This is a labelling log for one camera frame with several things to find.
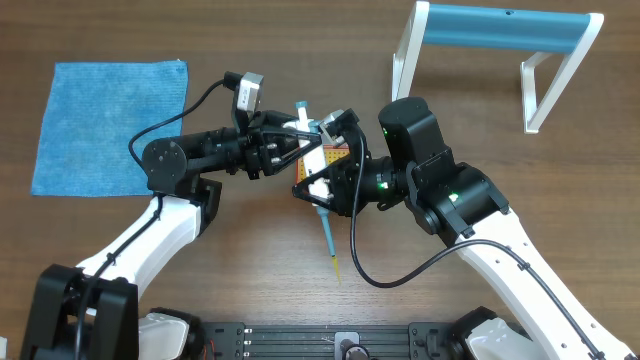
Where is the white pipette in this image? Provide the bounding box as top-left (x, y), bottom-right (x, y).
top-left (293, 99), bottom-right (343, 286)

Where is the blue cloth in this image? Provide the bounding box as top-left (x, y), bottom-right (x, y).
top-left (30, 59), bottom-right (190, 198)

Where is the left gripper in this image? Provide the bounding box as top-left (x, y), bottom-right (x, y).
top-left (232, 110), bottom-right (324, 180)

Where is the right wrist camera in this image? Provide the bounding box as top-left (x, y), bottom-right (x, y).
top-left (319, 110), bottom-right (347, 147)

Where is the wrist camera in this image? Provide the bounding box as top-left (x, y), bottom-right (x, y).
top-left (234, 72), bottom-right (265, 114)
top-left (319, 110), bottom-right (347, 147)

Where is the white and blue stand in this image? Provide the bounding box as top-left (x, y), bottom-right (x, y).
top-left (391, 0), bottom-right (605, 135)

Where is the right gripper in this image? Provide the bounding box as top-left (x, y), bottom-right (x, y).
top-left (292, 149), bottom-right (375, 217)

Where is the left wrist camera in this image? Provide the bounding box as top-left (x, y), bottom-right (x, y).
top-left (234, 72), bottom-right (265, 114)

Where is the black cable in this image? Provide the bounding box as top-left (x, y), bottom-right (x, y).
top-left (128, 71), bottom-right (246, 169)
top-left (348, 122), bottom-right (531, 290)

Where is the mounting rail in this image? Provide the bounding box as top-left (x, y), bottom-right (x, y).
top-left (199, 322), bottom-right (461, 360)

